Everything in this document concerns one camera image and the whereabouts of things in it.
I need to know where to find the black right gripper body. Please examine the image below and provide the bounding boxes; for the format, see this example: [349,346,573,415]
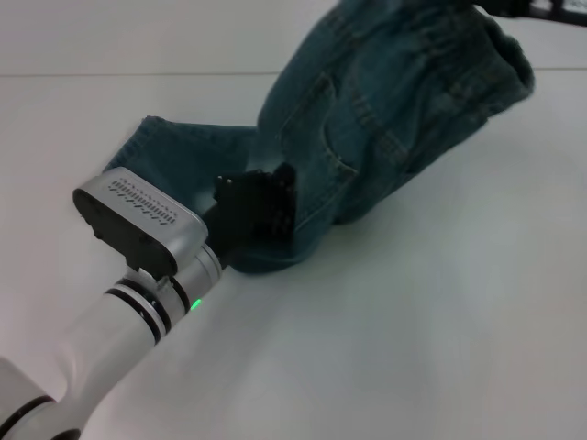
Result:
[476,0,587,22]

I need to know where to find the blue washed denim shorts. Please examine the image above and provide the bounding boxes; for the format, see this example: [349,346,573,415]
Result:
[105,0,537,275]

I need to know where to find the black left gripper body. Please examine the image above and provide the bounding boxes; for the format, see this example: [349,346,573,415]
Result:
[207,169,277,268]

